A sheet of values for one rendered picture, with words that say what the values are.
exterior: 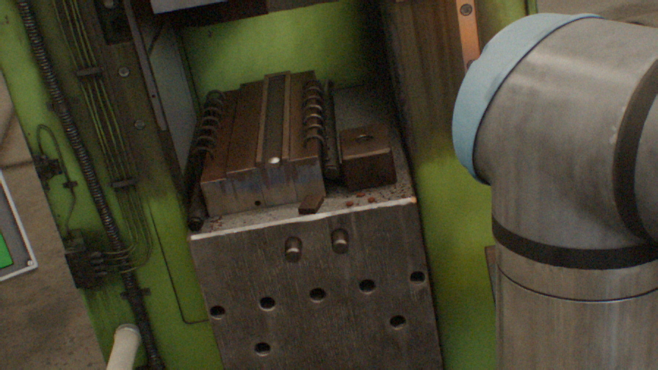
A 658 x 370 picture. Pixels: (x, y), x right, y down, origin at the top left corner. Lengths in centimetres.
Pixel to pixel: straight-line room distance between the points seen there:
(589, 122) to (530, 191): 6
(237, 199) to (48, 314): 186
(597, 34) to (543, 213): 11
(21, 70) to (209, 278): 48
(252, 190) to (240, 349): 29
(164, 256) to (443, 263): 53
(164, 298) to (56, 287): 167
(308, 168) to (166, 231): 36
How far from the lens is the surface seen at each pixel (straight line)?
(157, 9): 148
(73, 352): 312
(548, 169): 54
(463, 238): 180
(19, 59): 170
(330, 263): 157
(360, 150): 156
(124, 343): 186
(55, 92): 168
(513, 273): 59
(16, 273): 152
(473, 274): 185
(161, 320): 189
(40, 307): 343
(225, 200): 159
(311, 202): 154
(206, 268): 158
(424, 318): 165
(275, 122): 172
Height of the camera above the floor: 163
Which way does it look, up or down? 27 degrees down
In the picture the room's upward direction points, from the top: 11 degrees counter-clockwise
